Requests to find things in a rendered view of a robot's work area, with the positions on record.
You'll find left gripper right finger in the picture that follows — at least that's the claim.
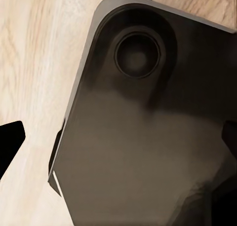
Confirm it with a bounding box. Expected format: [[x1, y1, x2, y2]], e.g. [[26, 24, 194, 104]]
[[221, 120, 237, 160]]

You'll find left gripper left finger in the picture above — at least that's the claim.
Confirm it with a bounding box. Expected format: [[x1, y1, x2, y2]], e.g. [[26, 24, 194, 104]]
[[0, 120, 26, 180]]

